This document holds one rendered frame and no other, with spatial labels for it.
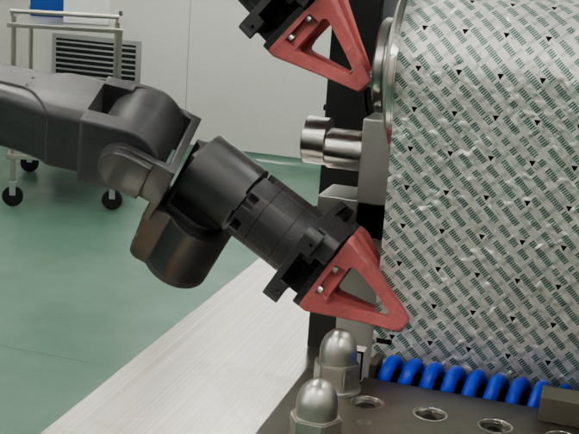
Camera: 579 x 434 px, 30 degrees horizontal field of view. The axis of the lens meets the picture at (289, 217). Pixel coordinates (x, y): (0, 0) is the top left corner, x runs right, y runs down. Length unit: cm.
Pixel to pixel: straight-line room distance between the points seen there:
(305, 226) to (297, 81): 583
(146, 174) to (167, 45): 611
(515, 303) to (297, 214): 17
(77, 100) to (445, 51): 27
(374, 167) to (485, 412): 23
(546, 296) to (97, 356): 286
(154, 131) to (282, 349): 46
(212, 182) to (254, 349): 42
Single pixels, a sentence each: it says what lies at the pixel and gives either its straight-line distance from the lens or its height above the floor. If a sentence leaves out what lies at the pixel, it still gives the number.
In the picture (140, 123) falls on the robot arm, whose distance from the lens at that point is 81.
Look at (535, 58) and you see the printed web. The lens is 78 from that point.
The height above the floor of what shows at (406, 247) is 112.
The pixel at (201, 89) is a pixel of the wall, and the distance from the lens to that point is 684.
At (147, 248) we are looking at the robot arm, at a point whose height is 109.
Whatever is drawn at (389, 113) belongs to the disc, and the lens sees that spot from 79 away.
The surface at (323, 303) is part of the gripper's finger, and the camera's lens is 82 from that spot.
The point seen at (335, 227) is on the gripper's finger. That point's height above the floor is 113.
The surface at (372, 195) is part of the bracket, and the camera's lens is 89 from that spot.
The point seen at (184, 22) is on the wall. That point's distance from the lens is 685.
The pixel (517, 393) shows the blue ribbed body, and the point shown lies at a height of 104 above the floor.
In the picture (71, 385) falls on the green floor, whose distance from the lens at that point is 337.
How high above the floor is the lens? 134
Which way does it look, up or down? 14 degrees down
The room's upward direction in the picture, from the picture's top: 4 degrees clockwise
